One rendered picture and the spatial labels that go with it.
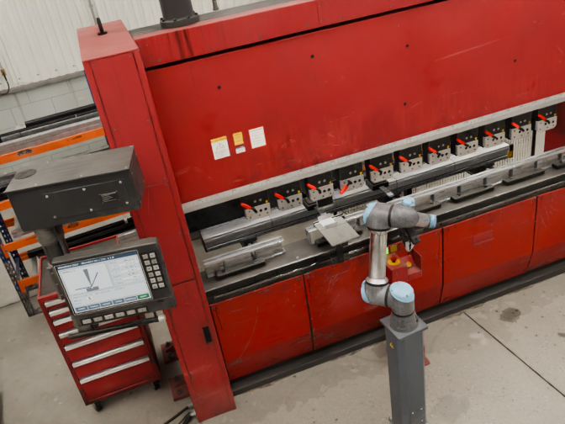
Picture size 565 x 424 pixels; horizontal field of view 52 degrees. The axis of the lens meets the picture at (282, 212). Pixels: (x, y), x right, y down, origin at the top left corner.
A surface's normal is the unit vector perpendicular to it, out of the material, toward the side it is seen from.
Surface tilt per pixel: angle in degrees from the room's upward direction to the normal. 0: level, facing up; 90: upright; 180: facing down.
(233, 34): 90
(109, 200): 90
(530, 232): 90
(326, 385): 0
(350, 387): 0
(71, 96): 90
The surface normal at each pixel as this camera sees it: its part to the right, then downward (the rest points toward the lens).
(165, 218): 0.33, 0.43
